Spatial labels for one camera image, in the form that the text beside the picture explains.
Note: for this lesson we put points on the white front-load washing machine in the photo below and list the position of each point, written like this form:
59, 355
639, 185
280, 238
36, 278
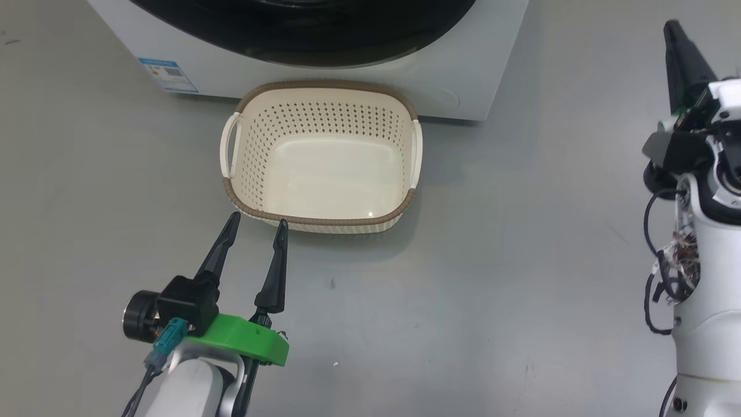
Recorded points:
463, 58

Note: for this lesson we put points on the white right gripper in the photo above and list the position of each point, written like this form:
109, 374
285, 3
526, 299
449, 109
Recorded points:
723, 104

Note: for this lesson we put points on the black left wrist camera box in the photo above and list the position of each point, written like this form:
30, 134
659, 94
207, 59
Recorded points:
188, 301

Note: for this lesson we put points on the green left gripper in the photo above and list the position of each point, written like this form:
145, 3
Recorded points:
243, 339

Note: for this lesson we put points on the blue energy label sticker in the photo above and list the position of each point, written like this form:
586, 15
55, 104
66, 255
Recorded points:
169, 75

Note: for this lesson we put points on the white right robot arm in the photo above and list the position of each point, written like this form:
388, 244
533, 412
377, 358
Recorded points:
715, 301

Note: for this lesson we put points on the black round left gripper motor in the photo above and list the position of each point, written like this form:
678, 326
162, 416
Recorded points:
138, 315

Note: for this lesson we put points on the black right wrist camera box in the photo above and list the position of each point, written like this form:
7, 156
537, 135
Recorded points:
683, 152

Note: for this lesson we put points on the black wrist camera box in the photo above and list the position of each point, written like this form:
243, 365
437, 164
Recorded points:
188, 301
683, 152

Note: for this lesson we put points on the cream perforated laundry basket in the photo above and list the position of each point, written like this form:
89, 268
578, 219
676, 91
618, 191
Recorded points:
330, 174

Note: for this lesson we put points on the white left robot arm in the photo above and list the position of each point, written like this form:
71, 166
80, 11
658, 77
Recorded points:
191, 388

